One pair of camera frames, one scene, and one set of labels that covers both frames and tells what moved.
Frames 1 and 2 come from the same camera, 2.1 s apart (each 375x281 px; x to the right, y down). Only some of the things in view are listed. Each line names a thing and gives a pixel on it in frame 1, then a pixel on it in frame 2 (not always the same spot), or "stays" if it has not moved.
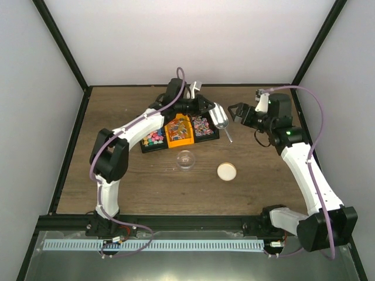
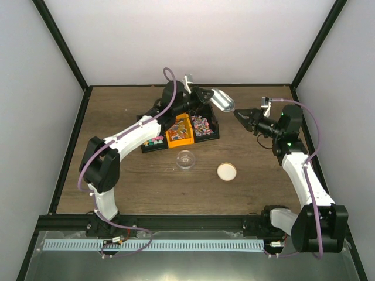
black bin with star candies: (156, 140) stays
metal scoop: (220, 117) -> (222, 100)
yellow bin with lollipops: (180, 131) stays
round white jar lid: (227, 171) stays
